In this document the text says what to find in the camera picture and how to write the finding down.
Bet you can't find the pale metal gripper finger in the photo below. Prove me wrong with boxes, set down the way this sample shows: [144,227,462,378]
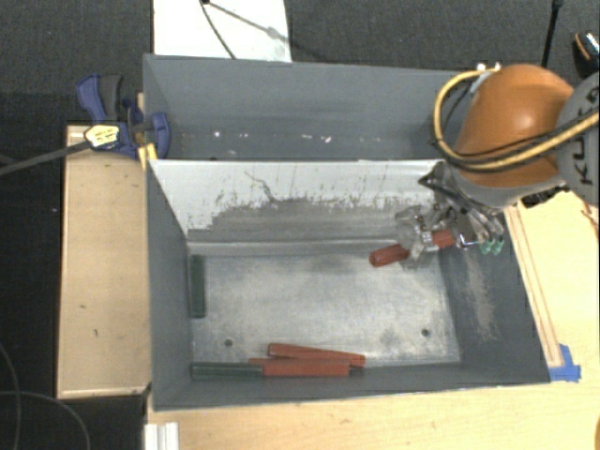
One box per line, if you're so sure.
[405,232,444,269]
[395,206,428,248]

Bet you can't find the red-brown block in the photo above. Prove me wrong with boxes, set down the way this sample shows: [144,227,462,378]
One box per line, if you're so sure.
[368,230,457,268]
[266,342,368,369]
[247,357,353,379]

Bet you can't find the grey metal bin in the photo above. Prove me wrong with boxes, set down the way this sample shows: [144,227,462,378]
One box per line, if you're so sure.
[142,52,552,412]

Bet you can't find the dark green flat block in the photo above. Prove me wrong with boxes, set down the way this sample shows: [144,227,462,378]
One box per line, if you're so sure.
[188,253,208,320]
[190,362,266,381]

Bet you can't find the pale wood flat board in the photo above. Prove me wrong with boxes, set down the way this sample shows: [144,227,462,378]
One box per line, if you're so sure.
[55,124,153,400]

